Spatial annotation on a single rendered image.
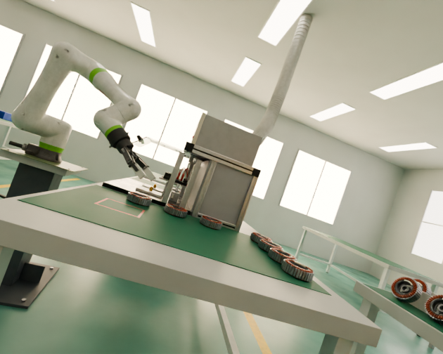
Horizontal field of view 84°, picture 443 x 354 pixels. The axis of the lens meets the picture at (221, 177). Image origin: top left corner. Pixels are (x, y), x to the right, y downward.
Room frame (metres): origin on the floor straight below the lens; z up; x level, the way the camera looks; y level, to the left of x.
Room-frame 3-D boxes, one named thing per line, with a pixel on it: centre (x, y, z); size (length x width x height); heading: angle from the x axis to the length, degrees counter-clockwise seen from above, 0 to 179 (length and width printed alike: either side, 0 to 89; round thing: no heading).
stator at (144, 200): (1.15, 0.33, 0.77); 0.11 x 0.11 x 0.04
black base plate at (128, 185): (1.60, 0.38, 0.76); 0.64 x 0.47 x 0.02; 10
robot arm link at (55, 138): (1.46, 1.02, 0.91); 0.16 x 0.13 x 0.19; 152
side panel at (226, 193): (1.35, -0.06, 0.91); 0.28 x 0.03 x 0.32; 100
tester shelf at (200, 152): (1.66, 0.08, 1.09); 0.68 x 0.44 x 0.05; 10
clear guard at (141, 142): (1.40, 0.35, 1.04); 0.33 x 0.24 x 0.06; 100
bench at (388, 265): (4.11, -2.56, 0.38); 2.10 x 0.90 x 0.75; 10
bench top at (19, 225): (1.64, 0.15, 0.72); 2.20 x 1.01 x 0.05; 10
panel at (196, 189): (1.65, 0.14, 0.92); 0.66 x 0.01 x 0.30; 10
